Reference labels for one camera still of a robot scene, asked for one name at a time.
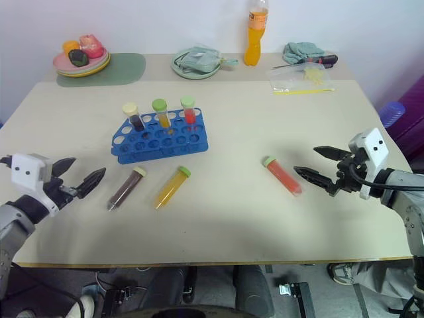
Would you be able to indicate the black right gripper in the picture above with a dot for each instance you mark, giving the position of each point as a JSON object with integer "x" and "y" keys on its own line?
{"x": 349, "y": 175}

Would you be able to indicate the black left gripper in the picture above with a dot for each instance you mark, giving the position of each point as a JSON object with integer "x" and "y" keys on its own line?
{"x": 58, "y": 193}

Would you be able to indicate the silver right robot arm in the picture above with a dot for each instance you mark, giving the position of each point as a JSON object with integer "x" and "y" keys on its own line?
{"x": 409, "y": 198}

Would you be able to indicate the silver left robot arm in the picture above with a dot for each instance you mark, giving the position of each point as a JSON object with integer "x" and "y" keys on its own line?
{"x": 13, "y": 218}

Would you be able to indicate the green cap red liquid tube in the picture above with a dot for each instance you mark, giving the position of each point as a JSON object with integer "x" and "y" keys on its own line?
{"x": 285, "y": 175}
{"x": 189, "y": 112}

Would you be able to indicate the cream cap dark liquid tube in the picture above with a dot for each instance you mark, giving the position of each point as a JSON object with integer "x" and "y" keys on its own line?
{"x": 136, "y": 121}
{"x": 124, "y": 190}

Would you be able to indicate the green cap yellow liquid tube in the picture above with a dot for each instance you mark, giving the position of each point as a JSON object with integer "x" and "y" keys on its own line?
{"x": 170, "y": 190}
{"x": 163, "y": 117}

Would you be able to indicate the blue test tube rack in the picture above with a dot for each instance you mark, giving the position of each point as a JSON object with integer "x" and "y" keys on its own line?
{"x": 172, "y": 144}

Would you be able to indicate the yellow plastic stick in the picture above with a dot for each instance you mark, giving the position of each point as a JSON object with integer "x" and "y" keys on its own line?
{"x": 304, "y": 90}

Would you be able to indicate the blue ribbed cup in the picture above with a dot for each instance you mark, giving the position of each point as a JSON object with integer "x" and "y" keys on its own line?
{"x": 392, "y": 114}

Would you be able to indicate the clear plastic zip bag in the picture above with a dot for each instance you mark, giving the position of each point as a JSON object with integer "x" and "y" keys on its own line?
{"x": 298, "y": 79}

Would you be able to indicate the black red screwdriver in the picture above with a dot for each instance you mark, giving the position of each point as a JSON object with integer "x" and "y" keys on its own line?
{"x": 323, "y": 59}

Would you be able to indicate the purple plastic container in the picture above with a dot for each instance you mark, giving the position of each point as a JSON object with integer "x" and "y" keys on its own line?
{"x": 414, "y": 109}

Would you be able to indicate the yellow plate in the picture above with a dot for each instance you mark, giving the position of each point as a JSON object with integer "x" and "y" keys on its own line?
{"x": 99, "y": 69}

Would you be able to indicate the grey sneaker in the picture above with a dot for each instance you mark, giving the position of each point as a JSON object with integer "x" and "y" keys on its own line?
{"x": 341, "y": 273}

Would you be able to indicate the pink plate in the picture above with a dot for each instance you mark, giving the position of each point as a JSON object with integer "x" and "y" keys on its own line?
{"x": 66, "y": 64}

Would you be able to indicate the green placemat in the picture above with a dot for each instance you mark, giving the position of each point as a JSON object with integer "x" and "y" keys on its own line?
{"x": 126, "y": 69}

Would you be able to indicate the teal cloth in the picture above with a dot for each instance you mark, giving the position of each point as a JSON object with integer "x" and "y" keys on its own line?
{"x": 303, "y": 51}

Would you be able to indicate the dark green toy food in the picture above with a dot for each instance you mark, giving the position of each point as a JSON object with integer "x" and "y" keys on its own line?
{"x": 78, "y": 57}

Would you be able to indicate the orange toy fruit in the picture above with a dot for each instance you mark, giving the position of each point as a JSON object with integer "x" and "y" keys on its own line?
{"x": 70, "y": 45}

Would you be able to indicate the pink toy food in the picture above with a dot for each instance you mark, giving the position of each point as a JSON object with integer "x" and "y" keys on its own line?
{"x": 91, "y": 45}

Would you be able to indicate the white shoe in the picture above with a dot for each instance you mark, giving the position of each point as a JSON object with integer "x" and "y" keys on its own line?
{"x": 84, "y": 304}

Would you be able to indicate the black electronics box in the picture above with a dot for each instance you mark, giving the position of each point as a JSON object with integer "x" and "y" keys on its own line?
{"x": 119, "y": 299}

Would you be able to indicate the orange soda bottle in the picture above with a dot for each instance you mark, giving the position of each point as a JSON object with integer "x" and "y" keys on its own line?
{"x": 254, "y": 46}

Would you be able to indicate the grey trouser leg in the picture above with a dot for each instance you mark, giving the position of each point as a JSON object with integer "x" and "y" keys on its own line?
{"x": 381, "y": 291}

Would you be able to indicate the dark rounded shape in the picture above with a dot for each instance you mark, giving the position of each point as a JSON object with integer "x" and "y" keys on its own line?
{"x": 253, "y": 291}

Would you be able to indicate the pale green plate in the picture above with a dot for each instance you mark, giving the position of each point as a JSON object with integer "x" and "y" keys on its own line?
{"x": 190, "y": 74}

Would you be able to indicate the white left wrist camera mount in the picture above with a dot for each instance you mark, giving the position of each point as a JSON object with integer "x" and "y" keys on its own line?
{"x": 26, "y": 169}

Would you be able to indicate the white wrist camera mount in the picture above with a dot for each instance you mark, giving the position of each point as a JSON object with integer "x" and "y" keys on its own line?
{"x": 376, "y": 149}
{"x": 26, "y": 169}

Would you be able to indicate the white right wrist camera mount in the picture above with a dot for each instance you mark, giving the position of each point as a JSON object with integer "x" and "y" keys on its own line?
{"x": 376, "y": 149}

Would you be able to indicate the black metal bracket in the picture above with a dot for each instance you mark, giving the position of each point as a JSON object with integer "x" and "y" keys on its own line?
{"x": 298, "y": 298}

